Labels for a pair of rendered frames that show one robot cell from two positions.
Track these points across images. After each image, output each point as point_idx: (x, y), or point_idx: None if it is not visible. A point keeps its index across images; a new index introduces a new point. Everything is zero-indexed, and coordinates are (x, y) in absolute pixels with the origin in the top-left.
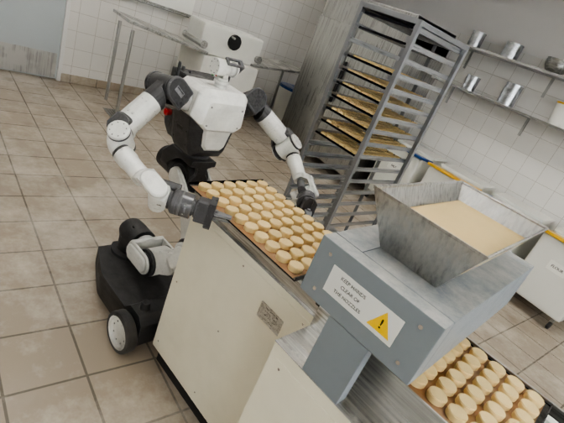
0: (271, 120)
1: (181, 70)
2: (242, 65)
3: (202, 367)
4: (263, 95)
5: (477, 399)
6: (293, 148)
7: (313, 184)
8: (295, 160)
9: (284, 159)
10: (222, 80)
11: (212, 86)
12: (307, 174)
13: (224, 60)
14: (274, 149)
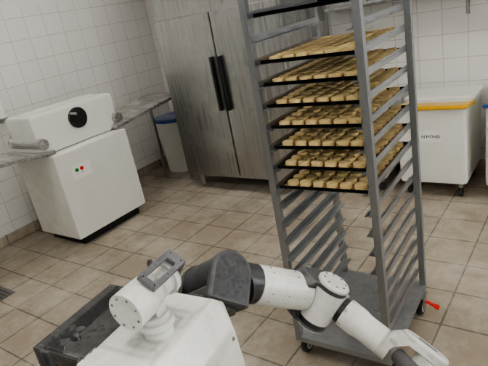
0: (275, 286)
1: (57, 348)
2: (179, 260)
3: None
4: (237, 258)
5: None
6: (339, 301)
7: (429, 350)
8: (359, 319)
9: (330, 322)
10: (160, 322)
11: (146, 346)
12: (401, 335)
13: (137, 284)
14: (306, 322)
